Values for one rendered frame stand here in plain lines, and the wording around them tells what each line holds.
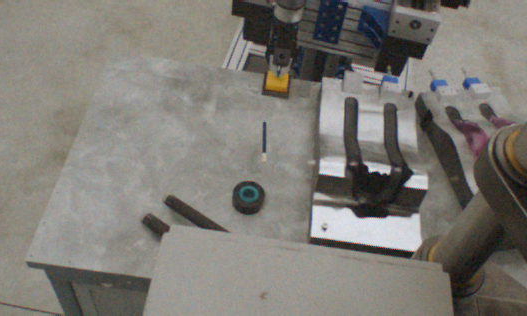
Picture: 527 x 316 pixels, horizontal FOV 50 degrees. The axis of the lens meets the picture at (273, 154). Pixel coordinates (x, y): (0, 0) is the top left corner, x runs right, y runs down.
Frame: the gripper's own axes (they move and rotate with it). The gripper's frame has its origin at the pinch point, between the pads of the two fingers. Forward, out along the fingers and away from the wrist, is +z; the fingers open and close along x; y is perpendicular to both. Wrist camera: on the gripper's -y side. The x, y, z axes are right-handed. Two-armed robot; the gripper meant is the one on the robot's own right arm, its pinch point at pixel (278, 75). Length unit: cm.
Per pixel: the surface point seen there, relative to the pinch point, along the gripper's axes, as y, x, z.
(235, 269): -93, 3, -62
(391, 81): -1.2, -31.8, -5.5
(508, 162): -80, -23, -69
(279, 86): -2.9, -0.9, 1.3
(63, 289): -63, 45, 23
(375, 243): -52, -28, -1
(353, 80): -5.0, -20.6, -7.2
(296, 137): -18.0, -7.5, 4.9
